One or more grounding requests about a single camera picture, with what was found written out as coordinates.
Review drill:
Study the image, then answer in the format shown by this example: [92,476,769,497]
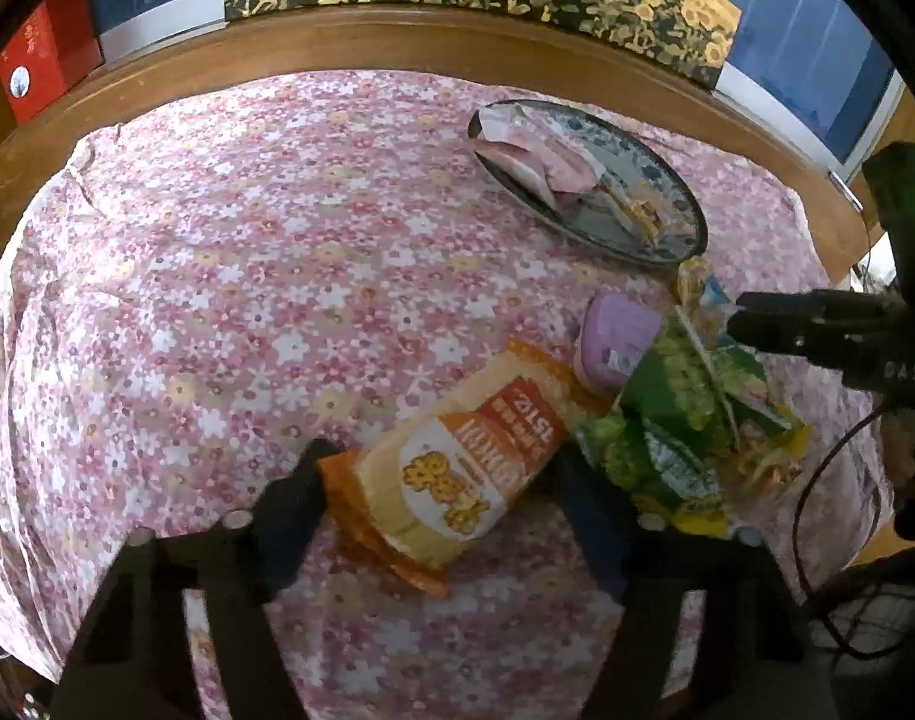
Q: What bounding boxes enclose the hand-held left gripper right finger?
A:
[551,446,841,720]

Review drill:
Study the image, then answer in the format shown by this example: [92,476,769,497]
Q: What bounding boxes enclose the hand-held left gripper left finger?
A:
[48,439,346,720]

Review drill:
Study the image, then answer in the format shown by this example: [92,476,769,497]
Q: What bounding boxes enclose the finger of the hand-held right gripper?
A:
[736,289,904,320]
[725,311,889,391]

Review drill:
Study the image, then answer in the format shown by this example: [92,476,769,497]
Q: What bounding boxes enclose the yellow blue snack packet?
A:
[676,256,739,338]

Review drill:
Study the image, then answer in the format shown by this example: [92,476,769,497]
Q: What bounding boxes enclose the large green snack packet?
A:
[620,313,773,432]

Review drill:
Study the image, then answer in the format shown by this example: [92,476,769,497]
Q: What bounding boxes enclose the orange cracker packet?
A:
[316,337,612,599]

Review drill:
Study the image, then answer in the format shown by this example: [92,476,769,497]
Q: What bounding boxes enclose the purple tin box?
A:
[575,294,662,392]

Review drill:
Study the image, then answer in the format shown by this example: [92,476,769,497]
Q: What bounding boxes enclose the dark patterned oval plate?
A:
[468,100,709,267]

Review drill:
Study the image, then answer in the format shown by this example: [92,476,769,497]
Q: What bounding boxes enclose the white window latch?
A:
[827,167,865,212]

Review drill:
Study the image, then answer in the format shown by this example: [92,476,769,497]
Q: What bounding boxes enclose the pink floral tablecloth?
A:
[0,69,895,700]

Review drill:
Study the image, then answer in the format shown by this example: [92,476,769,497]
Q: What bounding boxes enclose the pink snack packet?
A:
[476,136,617,212]

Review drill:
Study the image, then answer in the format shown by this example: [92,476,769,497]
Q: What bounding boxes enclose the white crumpled wrapper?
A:
[469,105,557,160]

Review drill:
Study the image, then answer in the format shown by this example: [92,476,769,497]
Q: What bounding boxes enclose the red box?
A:
[0,0,106,125]

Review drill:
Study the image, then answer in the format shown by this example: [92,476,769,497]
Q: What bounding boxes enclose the black cable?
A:
[791,397,915,657]

